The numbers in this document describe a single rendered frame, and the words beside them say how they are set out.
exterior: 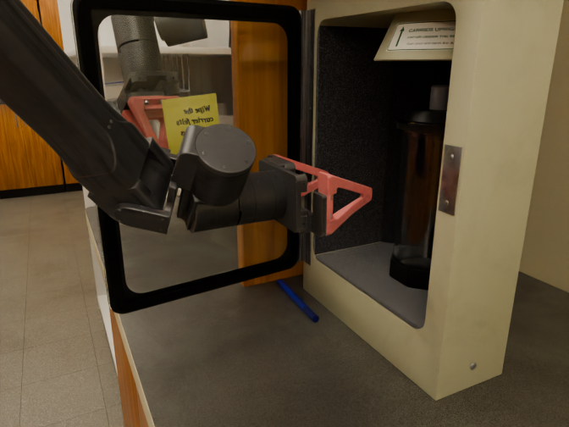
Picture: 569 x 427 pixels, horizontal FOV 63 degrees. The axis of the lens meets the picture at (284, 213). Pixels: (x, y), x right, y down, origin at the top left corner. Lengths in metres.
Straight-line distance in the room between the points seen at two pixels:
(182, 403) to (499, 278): 0.39
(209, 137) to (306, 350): 0.34
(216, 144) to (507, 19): 0.29
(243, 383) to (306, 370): 0.08
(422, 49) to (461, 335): 0.32
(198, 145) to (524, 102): 0.33
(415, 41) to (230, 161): 0.27
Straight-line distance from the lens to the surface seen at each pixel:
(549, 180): 0.96
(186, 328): 0.73
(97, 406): 2.17
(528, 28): 0.53
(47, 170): 5.44
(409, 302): 0.64
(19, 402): 2.32
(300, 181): 0.50
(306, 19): 0.74
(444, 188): 0.51
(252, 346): 0.68
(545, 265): 1.00
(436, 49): 0.57
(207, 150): 0.43
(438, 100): 0.65
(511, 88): 0.53
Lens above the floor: 1.31
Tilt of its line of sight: 18 degrees down
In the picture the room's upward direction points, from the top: straight up
